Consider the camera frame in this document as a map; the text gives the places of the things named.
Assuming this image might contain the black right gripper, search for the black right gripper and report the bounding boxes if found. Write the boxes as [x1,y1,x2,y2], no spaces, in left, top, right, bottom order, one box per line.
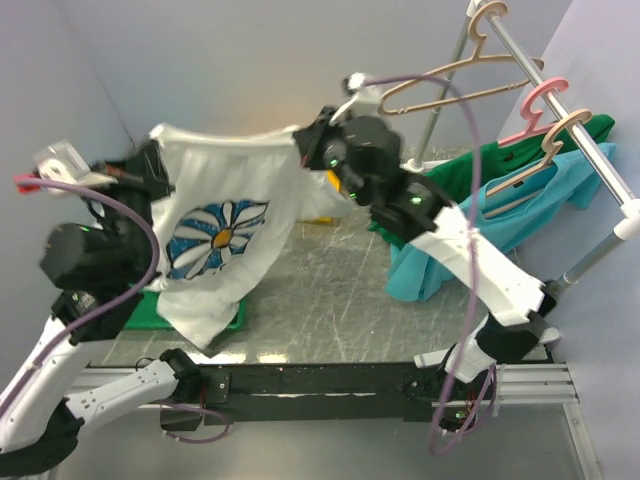
[294,104,372,206]

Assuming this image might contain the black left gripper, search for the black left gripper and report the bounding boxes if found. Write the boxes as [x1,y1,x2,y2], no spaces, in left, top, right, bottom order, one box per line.
[81,135,178,276]

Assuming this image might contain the white daisy print t-shirt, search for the white daisy print t-shirt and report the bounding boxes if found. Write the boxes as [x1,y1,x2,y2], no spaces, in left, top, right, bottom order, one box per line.
[148,122,351,350]

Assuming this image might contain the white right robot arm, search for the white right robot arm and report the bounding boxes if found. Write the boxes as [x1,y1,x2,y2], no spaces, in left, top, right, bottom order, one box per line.
[293,107,555,399]

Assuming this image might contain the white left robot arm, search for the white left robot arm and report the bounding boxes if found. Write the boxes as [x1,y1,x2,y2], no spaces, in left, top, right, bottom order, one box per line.
[1,141,202,479]

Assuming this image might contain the green t-shirt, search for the green t-shirt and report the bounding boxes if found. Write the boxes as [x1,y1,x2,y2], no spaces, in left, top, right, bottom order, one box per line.
[367,113,616,248]

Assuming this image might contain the light blue t-shirt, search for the light blue t-shirt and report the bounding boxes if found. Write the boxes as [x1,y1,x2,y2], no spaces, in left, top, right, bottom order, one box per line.
[386,150,601,302]

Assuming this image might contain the beige empty hanger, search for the beige empty hanger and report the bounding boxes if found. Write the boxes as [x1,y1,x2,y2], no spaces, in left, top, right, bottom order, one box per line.
[378,1,530,116]

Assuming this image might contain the pink hanger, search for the pink hanger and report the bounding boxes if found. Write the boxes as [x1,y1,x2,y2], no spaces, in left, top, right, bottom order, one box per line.
[498,77,569,147]

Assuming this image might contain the beige hanger with shirt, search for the beige hanger with shirt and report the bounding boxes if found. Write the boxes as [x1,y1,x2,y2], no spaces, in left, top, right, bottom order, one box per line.
[486,108,593,198]

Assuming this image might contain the yellow plastic tray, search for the yellow plastic tray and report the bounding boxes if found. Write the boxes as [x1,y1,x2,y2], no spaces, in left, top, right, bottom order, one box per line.
[297,171,343,221]

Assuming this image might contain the green plastic tray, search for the green plastic tray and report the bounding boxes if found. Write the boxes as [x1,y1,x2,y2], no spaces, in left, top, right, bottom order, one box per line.
[126,288,246,333]

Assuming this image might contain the black base beam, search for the black base beam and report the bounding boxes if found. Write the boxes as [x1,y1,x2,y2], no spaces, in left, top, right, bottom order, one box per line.
[188,362,446,423]

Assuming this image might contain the metal clothes rack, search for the metal clothes rack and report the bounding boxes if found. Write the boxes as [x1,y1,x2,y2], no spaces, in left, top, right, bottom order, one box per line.
[399,0,640,371]

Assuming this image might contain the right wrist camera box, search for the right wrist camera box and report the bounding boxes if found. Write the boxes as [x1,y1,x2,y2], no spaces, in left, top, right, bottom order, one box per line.
[329,72,383,126]

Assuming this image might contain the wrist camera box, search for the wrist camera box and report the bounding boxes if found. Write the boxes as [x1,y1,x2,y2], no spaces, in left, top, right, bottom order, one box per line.
[329,72,383,126]
[14,141,117,194]

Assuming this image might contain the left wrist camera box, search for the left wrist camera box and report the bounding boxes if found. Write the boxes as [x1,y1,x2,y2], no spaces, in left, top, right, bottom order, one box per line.
[14,141,117,194]

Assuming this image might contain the aluminium rail frame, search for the aluminium rail frame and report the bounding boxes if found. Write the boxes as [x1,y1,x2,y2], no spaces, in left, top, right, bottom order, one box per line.
[29,359,601,480]

